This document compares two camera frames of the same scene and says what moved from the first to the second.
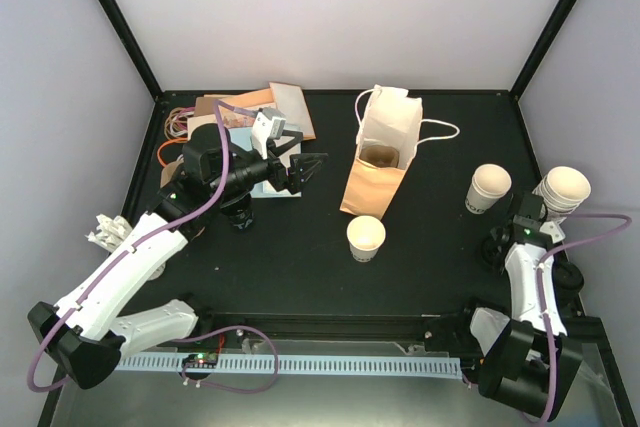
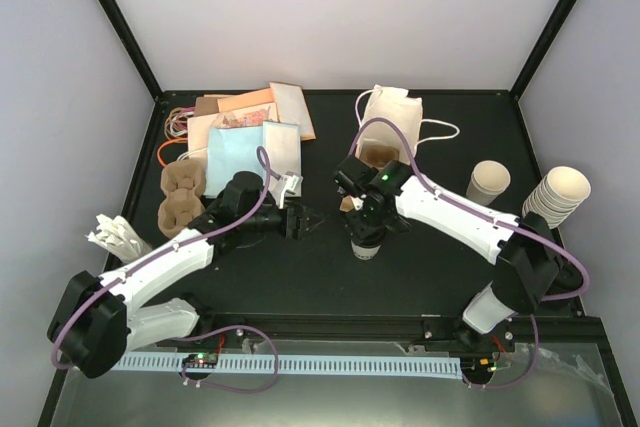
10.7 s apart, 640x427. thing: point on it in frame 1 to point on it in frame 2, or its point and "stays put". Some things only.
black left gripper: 293,181 to 300,230
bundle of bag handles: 176,127 stays put
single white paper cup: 490,182 stays put
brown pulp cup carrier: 380,155 stays put
